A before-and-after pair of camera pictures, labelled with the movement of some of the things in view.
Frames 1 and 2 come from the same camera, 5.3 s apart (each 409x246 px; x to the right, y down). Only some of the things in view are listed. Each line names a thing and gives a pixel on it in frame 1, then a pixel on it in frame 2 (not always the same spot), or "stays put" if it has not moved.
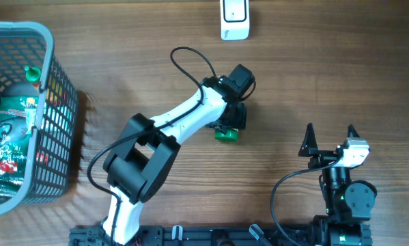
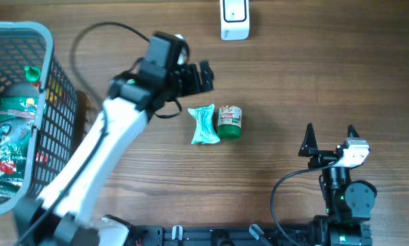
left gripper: [240, 119] to [194, 83]
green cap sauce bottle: [33, 75] stays put
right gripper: [309, 147] stays put
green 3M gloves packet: [7, 145] stays put
